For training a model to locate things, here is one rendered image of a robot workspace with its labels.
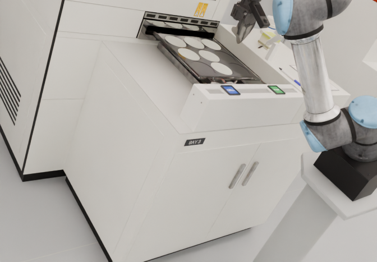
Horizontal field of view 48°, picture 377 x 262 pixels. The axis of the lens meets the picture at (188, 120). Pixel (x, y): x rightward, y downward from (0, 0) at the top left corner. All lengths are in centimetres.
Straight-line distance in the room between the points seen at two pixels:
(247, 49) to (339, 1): 84
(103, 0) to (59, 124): 62
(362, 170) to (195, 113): 61
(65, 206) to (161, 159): 80
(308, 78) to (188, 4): 85
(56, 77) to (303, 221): 115
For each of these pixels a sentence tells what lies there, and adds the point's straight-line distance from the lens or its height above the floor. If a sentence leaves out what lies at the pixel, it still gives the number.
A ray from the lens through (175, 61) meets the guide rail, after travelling 188.
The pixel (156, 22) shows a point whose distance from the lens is 194.
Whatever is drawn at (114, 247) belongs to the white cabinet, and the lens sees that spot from 190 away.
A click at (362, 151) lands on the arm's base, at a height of 99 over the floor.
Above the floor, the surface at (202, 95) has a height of 95.
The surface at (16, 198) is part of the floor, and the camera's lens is 219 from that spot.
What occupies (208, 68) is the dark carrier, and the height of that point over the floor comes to 90.
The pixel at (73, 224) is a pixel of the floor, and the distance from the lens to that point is 213.
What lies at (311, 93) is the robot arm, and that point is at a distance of 136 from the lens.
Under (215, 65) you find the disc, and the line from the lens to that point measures 185.
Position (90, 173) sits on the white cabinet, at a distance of 200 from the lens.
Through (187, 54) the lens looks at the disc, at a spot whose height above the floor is 90.
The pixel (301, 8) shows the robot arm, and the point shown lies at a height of 135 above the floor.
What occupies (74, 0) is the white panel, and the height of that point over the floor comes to 98.
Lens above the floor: 157
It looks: 29 degrees down
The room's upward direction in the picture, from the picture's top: 25 degrees clockwise
